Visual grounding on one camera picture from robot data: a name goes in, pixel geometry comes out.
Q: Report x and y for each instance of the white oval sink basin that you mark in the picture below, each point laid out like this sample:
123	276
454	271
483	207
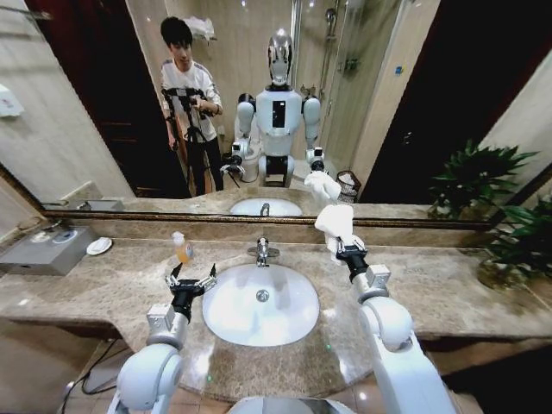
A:
241	319

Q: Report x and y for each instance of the white soap dish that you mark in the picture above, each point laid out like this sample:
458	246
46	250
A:
99	246

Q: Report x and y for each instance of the chrome shower head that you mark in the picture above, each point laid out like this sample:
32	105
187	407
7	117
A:
330	19

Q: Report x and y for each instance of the black mesh waste basket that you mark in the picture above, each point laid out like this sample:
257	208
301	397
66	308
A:
348	187

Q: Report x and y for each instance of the large wall mirror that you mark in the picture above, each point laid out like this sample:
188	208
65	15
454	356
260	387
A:
388	129

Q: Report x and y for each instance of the white wall paper dispenser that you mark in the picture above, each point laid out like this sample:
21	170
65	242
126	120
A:
8	103

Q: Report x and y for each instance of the white towel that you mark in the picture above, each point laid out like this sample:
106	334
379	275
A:
336	222

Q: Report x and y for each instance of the green potted plant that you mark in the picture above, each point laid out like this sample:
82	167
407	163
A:
522	241

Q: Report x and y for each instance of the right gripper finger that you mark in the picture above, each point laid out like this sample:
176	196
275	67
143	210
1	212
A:
341	249
360	246

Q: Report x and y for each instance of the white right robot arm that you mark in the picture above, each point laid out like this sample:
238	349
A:
397	332

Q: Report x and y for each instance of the white robot front shell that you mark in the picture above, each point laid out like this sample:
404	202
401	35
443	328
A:
289	406

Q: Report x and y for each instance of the grey metal box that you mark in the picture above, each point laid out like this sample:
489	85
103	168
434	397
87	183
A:
43	254

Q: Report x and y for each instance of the orange soap bottle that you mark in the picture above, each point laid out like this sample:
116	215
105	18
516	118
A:
184	251

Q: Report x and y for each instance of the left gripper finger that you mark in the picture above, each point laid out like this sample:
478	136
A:
209	280
173	279

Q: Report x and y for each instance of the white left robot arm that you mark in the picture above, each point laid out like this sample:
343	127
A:
151	375

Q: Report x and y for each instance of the chrome sink drain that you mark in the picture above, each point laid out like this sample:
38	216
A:
262	295

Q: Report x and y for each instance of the chrome faucet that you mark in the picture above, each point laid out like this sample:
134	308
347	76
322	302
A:
261	252

